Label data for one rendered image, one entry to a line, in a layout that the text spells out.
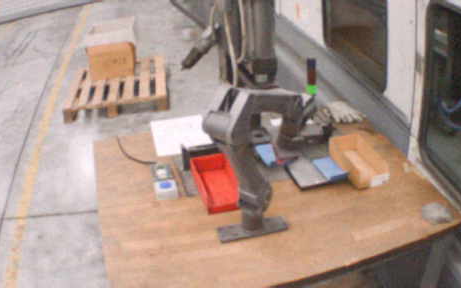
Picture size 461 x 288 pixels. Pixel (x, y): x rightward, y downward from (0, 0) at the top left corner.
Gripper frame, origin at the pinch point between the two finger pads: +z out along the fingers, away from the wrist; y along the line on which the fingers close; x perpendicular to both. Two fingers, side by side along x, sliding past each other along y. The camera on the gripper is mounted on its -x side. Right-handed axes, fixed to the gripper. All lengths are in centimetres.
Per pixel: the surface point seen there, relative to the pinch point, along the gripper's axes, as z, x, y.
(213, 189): 12.4, 19.1, 1.3
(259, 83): -7.7, 0.7, 25.8
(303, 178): 8.0, -9.0, -2.1
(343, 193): 5.2, -19.6, -12.0
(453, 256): 10, -59, -46
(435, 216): -8, -43, -36
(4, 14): 476, 320, 826
